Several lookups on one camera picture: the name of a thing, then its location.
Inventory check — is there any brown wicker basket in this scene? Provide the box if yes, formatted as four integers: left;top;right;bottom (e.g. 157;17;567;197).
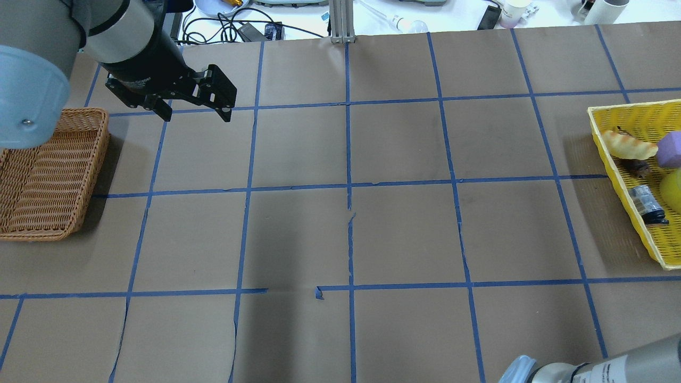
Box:
1;107;111;242

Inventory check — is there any white purple cup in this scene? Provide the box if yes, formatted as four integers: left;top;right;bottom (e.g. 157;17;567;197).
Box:
499;0;531;29

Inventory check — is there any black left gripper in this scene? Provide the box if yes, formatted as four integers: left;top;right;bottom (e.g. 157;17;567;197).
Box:
105;64;237;123

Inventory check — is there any yellow tape roll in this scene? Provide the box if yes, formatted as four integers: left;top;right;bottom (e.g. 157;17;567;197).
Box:
659;168;680;215

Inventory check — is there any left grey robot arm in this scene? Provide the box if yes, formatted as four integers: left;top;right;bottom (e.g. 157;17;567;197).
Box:
1;1;237;149

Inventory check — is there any black power adapter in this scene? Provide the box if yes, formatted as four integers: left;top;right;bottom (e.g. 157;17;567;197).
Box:
237;22;284;42

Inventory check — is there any blue bowl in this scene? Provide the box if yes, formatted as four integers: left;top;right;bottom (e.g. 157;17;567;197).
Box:
194;0;251;19

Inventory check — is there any white light bulb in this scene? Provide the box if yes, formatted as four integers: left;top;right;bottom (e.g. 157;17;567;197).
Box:
390;15;429;34

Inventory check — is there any brown toy snail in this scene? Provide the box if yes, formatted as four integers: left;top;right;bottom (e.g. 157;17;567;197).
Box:
614;157;651;179

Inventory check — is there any purple foam block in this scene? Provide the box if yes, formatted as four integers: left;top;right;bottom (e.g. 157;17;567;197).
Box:
656;131;681;168

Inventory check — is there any yellow plastic basket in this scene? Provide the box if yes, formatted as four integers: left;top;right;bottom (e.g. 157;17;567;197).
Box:
587;99;681;270

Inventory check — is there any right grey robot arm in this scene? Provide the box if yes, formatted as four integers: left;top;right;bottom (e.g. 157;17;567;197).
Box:
499;334;680;382

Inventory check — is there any small dark bottle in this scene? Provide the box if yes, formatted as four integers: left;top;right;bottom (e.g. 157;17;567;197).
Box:
628;185;670;227

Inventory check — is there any aluminium frame post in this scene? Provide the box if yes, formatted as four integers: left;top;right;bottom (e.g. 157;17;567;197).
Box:
328;0;356;44

